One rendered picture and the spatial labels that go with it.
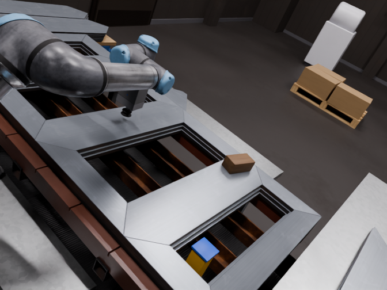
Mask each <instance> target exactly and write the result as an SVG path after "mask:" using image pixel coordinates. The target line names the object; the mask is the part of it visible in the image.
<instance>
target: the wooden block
mask: <svg viewBox="0 0 387 290"><path fill-rule="evenodd" d="M254 164H255V161H254V160H253V159H252V158H251V157H250V156H249V155H248V154H247V153H244V154H233V155H227V156H226V157H225V158H224V160H223V162H222V166H223V167H224V168H225V169H226V170H227V171H228V172H229V174H234V173H242V172H246V171H251V169H252V167H253V166H254Z"/></svg>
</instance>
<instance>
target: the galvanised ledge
mask: <svg viewBox="0 0 387 290"><path fill-rule="evenodd" d="M96 286H97V285H96V284H95V283H94V281H93V280H92V279H91V278H90V277H89V275H88V274H87V273H86V272H85V270H84V269H83V268H82V266H81V265H80V264H79V263H78V262H77V260H76V259H75V258H74V257H73V256H72V254H71V253H70V252H69V251H68V250H67V248H66V247H65V246H64V244H63V243H62V242H61V241H60V240H59V238H58V237H57V236H56V235H55V234H54V232H53V231H52V230H51V229H50V227H49V226H48V225H47V223H46V222H45V221H44V220H43V219H42V218H41V216H40V215H39V214H38V213H37V211H36V210H35V209H34V207H32V205H31V204H30V203H29V201H28V200H27V199H26V198H25V197H24V195H23V194H22V193H21V192H20V191H19V189H18V188H17V187H16V186H15V184H14V183H13V182H12V181H11V179H10V178H9V177H8V176H7V175H6V173H3V174H1V175H0V290H95V289H96Z"/></svg>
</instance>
